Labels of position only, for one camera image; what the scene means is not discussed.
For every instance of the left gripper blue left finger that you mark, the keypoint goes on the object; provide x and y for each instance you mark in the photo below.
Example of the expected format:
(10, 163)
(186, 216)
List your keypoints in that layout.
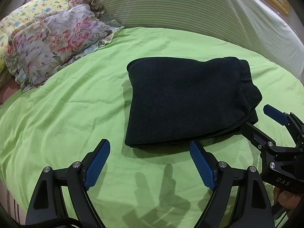
(47, 206)

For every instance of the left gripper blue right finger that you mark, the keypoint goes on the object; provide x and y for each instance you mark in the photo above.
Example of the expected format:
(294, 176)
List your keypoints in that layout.
(252, 207)

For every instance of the black pants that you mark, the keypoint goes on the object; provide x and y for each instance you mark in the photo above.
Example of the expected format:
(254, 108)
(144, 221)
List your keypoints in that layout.
(177, 100)

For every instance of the yellow patterned pillow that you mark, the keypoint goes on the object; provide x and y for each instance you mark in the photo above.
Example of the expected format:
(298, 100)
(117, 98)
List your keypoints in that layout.
(24, 14)

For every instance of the green bed sheet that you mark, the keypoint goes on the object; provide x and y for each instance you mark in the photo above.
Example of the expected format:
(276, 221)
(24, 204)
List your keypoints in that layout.
(61, 121)

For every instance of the right hand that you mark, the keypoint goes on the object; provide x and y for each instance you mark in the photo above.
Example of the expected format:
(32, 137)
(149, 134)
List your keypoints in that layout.
(286, 199)

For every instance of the white striped headboard cushion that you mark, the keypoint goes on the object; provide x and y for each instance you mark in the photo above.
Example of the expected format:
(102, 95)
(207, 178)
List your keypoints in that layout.
(257, 28)

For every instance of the floral pink pillow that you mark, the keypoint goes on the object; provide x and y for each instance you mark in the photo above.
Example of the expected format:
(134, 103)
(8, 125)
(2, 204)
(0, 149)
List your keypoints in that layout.
(50, 42)

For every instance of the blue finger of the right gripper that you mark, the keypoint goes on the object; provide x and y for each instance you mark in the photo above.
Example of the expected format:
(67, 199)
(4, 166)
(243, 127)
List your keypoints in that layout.
(292, 123)
(257, 138)

